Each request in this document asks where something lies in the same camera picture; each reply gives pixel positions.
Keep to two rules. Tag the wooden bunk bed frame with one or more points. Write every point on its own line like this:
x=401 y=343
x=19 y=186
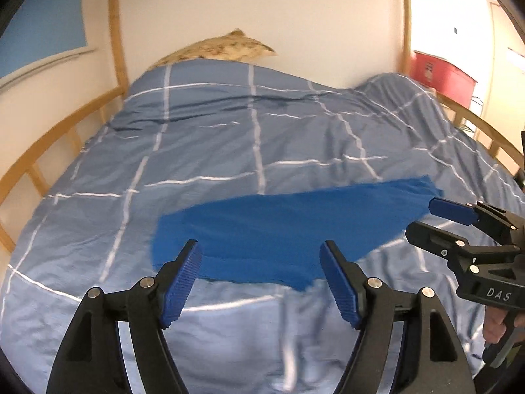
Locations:
x=117 y=28

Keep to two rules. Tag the person's right hand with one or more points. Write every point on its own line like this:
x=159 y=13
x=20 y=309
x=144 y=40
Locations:
x=494 y=324

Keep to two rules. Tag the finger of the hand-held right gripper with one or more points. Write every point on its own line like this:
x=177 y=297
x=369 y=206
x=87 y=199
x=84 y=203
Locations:
x=434 y=238
x=451 y=210

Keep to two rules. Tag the beige door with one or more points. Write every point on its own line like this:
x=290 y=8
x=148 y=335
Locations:
x=506 y=69

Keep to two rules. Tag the blue checked duvet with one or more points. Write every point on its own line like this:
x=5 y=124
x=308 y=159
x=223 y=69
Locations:
x=246 y=131

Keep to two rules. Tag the red storage box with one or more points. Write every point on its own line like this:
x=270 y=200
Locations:
x=443 y=76

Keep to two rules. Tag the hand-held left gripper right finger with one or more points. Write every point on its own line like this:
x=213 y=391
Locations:
x=340 y=287

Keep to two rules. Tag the beige patterned pillow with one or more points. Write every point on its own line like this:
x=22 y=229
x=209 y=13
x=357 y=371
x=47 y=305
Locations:
x=221 y=47

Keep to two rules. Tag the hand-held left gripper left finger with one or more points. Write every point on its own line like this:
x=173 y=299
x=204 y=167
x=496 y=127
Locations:
x=180 y=287

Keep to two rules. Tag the blue pants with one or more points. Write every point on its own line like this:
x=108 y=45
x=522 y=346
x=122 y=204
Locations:
x=287 y=230

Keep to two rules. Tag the blue window blind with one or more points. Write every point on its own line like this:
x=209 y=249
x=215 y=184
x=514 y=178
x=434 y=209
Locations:
x=45 y=20

